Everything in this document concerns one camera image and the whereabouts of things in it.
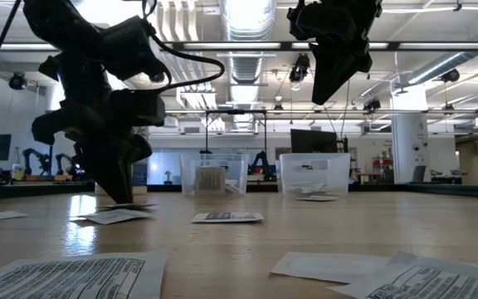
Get yellow disinfecting wipes canister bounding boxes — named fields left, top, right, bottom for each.
left=95, top=159, right=149, bottom=196

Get black background robot arms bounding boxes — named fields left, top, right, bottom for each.
left=21, top=147, right=78, bottom=183

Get black ceiling camera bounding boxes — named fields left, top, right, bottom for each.
left=8, top=72, right=27, bottom=91
left=363, top=97, right=382, bottom=113
left=440, top=68, right=461, bottom=83

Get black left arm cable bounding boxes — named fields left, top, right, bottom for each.
left=139, top=0, right=226, bottom=95

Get white bandage wrapper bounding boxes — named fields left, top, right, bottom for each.
left=295, top=182, right=339, bottom=195

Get black monitor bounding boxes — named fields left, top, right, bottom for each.
left=290, top=128, right=339, bottom=154

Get grey office chair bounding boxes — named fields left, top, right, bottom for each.
left=411, top=164, right=427, bottom=184

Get grey round ceiling pipe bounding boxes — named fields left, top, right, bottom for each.
left=407, top=20, right=478, bottom=86

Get clear plastic bin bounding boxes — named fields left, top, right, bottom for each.
left=179, top=152, right=251, bottom=197
left=278, top=152, right=351, bottom=198

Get black background station frame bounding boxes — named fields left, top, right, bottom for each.
left=203, top=109, right=269, bottom=154

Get silver ceiling air duct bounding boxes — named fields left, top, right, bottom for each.
left=220, top=0, right=277, bottom=134

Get plain white packet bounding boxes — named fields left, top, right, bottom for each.
left=270, top=252, right=392, bottom=285

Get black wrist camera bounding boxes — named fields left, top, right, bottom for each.
left=286, top=3, right=319, bottom=42
left=110, top=89, right=168, bottom=128

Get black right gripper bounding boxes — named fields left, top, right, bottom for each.
left=305, top=0, right=383, bottom=105

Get black overhead camera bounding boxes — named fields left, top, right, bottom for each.
left=288, top=52, right=311, bottom=84

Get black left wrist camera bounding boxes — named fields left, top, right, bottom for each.
left=110, top=89, right=168, bottom=128

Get white round column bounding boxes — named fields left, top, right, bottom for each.
left=390, top=85, right=431, bottom=184

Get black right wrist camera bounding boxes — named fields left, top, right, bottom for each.
left=286, top=3, right=319, bottom=42

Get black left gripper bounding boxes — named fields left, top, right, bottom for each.
left=31, top=61, right=153, bottom=204

